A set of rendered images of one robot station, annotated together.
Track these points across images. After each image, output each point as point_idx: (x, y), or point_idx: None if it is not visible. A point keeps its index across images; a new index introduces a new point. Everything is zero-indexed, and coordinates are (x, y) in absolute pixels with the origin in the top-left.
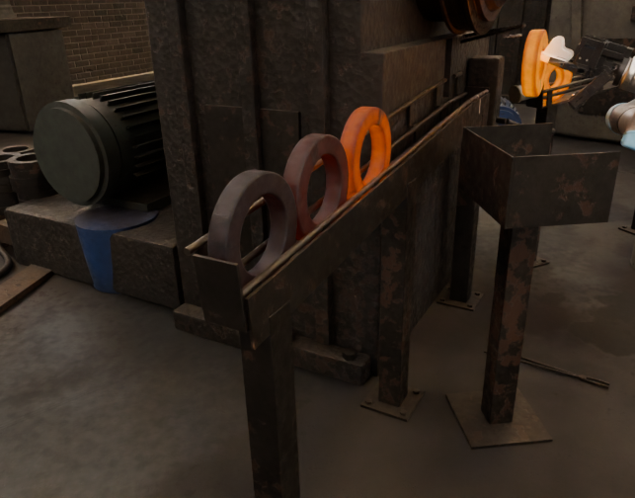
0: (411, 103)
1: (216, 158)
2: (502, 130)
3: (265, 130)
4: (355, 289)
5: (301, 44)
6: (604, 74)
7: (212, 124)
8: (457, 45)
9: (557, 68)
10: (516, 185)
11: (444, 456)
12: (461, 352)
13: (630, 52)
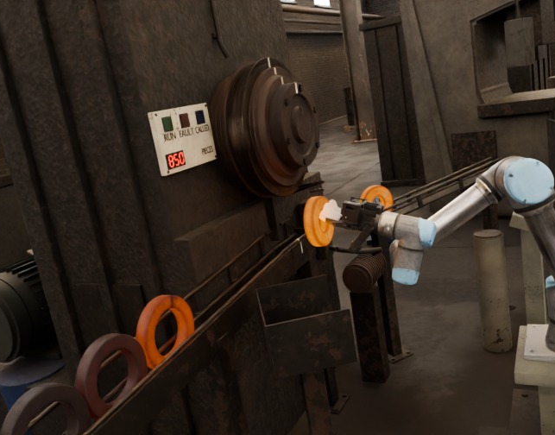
0: (228, 265)
1: (89, 324)
2: (286, 286)
3: (119, 300)
4: (209, 421)
5: (132, 236)
6: (367, 227)
7: (82, 297)
8: (280, 199)
9: (377, 196)
10: (274, 345)
11: None
12: None
13: (379, 211)
